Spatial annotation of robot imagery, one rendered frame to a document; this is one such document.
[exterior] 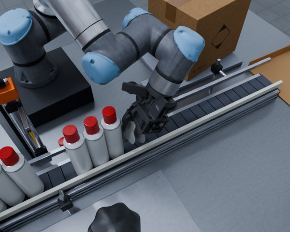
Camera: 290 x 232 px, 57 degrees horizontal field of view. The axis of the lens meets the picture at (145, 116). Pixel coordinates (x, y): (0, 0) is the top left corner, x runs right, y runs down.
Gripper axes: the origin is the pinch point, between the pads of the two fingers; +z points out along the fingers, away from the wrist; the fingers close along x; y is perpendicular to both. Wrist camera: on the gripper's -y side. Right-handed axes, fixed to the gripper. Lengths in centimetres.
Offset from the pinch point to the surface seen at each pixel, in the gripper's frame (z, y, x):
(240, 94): -18.1, 0.1, 42.5
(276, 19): -33, -115, 245
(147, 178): 4.5, 12.4, 3.2
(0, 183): 9.8, 2.4, -32.3
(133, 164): 5.9, 6.0, 2.6
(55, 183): 16.3, 1.0, -17.2
